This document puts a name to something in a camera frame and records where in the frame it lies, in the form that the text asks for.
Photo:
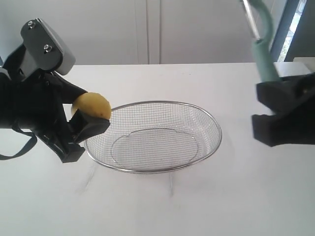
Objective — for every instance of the white cabinet doors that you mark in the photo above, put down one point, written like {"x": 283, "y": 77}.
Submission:
{"x": 136, "y": 31}

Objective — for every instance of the metal wire mesh basket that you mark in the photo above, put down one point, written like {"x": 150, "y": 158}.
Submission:
{"x": 152, "y": 137}

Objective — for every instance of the teal handled vegetable peeler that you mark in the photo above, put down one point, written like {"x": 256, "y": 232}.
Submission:
{"x": 260, "y": 45}

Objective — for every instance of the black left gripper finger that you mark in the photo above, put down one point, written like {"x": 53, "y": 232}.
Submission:
{"x": 67, "y": 91}
{"x": 83, "y": 126}

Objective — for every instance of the window with dark frame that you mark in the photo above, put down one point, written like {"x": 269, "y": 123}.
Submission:
{"x": 295, "y": 34}

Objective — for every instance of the yellow lemon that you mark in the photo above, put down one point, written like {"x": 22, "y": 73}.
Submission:
{"x": 92, "y": 104}

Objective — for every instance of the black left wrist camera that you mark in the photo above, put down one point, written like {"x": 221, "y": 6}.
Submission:
{"x": 42, "y": 50}

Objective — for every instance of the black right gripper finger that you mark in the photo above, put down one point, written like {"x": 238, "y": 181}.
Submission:
{"x": 294, "y": 126}
{"x": 281, "y": 95}

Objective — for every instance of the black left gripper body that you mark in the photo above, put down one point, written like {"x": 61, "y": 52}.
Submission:
{"x": 34, "y": 108}

